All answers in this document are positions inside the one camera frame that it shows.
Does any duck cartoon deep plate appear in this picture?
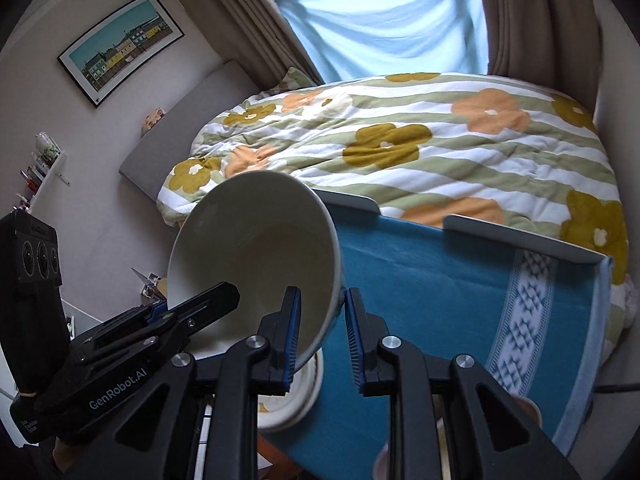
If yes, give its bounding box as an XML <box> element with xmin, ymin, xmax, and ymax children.
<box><xmin>257</xmin><ymin>350</ymin><xmax>324</xmax><ymax>434</ymax></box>

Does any light blue window cloth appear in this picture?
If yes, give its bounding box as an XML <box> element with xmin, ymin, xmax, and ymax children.
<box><xmin>277</xmin><ymin>0</ymin><xmax>489</xmax><ymax>82</ymax></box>

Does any green striped pillow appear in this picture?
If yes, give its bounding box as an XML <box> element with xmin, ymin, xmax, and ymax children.
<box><xmin>268</xmin><ymin>67</ymin><xmax>317</xmax><ymax>96</ymax></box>

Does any cream round bowl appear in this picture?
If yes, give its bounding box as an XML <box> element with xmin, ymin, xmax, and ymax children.
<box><xmin>167</xmin><ymin>171</ymin><xmax>343</xmax><ymax>368</ymax></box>

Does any left brown curtain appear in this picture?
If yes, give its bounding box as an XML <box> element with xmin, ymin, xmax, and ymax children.
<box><xmin>178</xmin><ymin>0</ymin><xmax>322</xmax><ymax>90</ymax></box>

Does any blue patterned tablecloth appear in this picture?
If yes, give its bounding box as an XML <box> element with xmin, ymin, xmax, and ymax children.
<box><xmin>270</xmin><ymin>206</ymin><xmax>612</xmax><ymax>479</ymax></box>

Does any white wall shelf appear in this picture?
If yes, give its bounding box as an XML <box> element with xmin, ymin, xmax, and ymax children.
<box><xmin>13</xmin><ymin>131</ymin><xmax>70</xmax><ymax>212</ymax></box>

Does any pink square bowl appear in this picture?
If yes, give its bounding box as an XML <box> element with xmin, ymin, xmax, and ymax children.
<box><xmin>372</xmin><ymin>394</ymin><xmax>542</xmax><ymax>480</ymax></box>

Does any floral striped duvet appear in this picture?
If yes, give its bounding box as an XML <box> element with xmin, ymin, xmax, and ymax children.
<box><xmin>156</xmin><ymin>73</ymin><xmax>634</xmax><ymax>354</ymax></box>

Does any brown curtain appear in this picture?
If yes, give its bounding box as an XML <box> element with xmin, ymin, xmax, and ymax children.
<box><xmin>178</xmin><ymin>0</ymin><xmax>322</xmax><ymax>90</ymax></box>
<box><xmin>482</xmin><ymin>0</ymin><xmax>601</xmax><ymax>113</ymax></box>

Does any small plush toy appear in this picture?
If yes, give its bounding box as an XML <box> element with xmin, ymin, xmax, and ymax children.
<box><xmin>141</xmin><ymin>107</ymin><xmax>166</xmax><ymax>136</ymax></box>

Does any person left hand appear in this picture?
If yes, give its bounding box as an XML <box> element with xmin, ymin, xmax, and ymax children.
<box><xmin>51</xmin><ymin>438</ymin><xmax>87</xmax><ymax>474</ymax></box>

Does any right brown curtain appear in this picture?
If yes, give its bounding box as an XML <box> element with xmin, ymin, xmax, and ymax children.
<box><xmin>482</xmin><ymin>0</ymin><xmax>601</xmax><ymax>113</ymax></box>

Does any framed town picture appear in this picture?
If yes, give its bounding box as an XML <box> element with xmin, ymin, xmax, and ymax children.
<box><xmin>58</xmin><ymin>0</ymin><xmax>183</xmax><ymax>107</ymax></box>

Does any grey bed headboard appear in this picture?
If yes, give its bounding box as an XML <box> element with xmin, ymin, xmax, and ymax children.
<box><xmin>119</xmin><ymin>62</ymin><xmax>259</xmax><ymax>200</ymax></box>

